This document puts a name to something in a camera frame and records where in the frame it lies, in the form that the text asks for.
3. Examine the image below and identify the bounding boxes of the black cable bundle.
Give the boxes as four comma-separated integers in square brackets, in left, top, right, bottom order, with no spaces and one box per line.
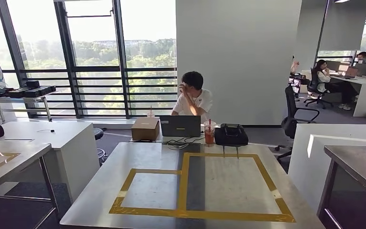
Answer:
[161,135,206,151]

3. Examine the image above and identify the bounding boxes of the red drink cup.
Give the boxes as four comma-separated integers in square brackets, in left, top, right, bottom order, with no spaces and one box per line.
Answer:
[203,118,217,147]

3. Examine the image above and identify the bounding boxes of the grey roller blind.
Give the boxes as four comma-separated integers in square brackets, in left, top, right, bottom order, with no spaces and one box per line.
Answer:
[318,0,366,52]

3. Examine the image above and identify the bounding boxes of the black window frame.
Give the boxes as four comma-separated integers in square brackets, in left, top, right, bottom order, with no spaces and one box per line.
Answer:
[0,0,178,120]

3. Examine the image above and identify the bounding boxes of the steel workbench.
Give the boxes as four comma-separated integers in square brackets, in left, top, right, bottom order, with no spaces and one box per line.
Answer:
[316,145,366,229]
[0,140,61,229]
[60,142,326,229]

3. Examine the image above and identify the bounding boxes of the white table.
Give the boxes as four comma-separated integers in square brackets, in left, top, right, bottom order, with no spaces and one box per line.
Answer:
[0,121,101,204]
[287,123,366,213]

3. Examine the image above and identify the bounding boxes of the cardboard box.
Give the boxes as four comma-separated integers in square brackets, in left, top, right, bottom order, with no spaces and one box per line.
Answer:
[131,117,161,142]

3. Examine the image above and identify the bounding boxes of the black handbag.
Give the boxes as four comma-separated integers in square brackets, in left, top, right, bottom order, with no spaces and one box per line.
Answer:
[213,123,250,159]

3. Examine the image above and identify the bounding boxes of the black equipment boxes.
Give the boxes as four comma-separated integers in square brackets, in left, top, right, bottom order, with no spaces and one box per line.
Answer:
[5,80,57,99]

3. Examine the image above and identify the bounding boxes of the black round stool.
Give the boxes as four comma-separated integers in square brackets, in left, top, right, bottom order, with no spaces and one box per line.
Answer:
[93,127,109,166]

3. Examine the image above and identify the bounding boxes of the steel side table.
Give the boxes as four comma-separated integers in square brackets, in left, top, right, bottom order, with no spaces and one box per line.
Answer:
[0,92,59,123]

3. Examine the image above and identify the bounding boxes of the black office chair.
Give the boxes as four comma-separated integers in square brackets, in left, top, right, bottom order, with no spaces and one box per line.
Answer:
[274,85,321,162]
[303,67,335,110]

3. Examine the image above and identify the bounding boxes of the yellow tape outline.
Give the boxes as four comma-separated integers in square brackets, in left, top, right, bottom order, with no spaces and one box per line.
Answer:
[0,152,21,178]

